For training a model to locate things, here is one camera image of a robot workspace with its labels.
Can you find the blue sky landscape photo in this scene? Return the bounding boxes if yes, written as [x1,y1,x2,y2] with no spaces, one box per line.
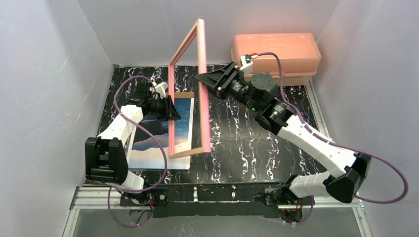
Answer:
[127,97,194,169]

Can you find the pink wooden picture frame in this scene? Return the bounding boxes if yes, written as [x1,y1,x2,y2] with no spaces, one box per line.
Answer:
[168,18,211,159]

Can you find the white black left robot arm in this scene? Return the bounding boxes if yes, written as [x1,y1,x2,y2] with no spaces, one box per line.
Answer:
[84,93,181,193]

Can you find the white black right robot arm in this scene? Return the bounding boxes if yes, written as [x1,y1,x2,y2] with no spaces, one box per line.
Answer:
[195,62,371,204]

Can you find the brown cardboard backing board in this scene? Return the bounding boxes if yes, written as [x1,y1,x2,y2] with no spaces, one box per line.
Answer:
[172,92,194,99]

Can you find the pink plastic storage box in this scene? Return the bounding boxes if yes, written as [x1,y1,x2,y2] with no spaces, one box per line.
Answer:
[231,33,321,86]

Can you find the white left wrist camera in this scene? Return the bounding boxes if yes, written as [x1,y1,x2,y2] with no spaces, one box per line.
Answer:
[150,81,168,98]

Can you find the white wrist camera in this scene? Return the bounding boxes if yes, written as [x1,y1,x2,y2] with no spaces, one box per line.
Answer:
[240,53,258,76]
[150,81,168,98]

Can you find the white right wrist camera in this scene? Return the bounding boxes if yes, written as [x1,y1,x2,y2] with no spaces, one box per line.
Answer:
[240,53,258,76]

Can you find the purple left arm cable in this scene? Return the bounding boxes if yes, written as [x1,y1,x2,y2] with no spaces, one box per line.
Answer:
[107,75,168,229]

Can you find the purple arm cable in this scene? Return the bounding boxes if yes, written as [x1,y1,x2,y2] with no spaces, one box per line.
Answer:
[107,75,168,229]
[255,52,409,226]

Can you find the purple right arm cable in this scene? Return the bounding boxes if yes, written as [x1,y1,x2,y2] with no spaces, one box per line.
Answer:
[255,52,409,226]

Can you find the aluminium mounting rail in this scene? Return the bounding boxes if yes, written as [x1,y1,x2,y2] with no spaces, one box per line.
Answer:
[69,185,365,211]

